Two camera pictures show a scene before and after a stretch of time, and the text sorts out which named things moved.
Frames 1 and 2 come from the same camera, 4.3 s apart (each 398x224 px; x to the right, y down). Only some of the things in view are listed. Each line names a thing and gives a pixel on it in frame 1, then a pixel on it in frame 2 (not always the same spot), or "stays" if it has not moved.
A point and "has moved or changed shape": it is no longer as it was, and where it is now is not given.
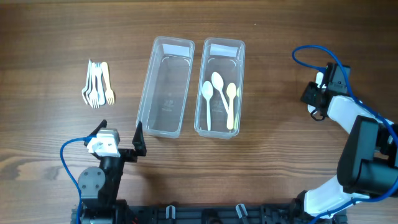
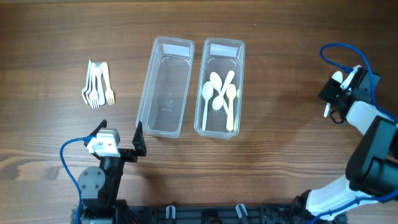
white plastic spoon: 319,78 has moved or changed shape
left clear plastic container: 165,86 stays
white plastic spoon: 208,92 has moved or changed shape
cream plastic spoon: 231,91 stays
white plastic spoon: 310,108 -> 217,102
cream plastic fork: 109,92 stays
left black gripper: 132,155 stays
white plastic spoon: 217,82 stays
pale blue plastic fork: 100,84 stays
